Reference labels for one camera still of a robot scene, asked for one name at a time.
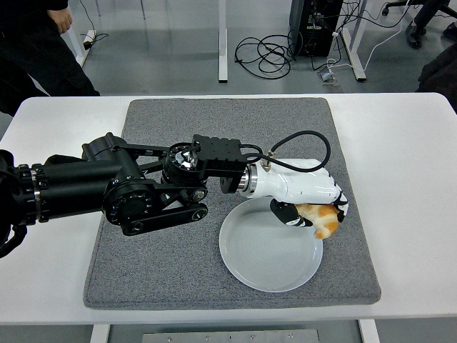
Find black computer tower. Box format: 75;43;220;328
288;0;343;58

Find white table leg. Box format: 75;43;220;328
358;319;380;343
89;324;111;343

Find seated person's legs and shoes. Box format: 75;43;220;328
405;0;457;50

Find black fabric object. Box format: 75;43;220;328
416;46;457;94

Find black office chair base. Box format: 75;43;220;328
381;0;411;16

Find grey fabric mat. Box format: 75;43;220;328
83;97;382;310

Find golden croissant bread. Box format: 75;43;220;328
296;203;339;239

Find person in dark clothes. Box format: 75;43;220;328
0;0;101;117

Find grey floor socket box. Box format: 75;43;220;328
317;69;340;85

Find pale blue round plate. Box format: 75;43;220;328
219;196;324;293

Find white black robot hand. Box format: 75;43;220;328
254;156;351;229

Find white cable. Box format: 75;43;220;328
326;20;411;73

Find coiled black cable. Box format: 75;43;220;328
234;34;298;79

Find person's hand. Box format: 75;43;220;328
47;6;73;35

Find grey metal plate with screws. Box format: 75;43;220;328
142;329;321;343

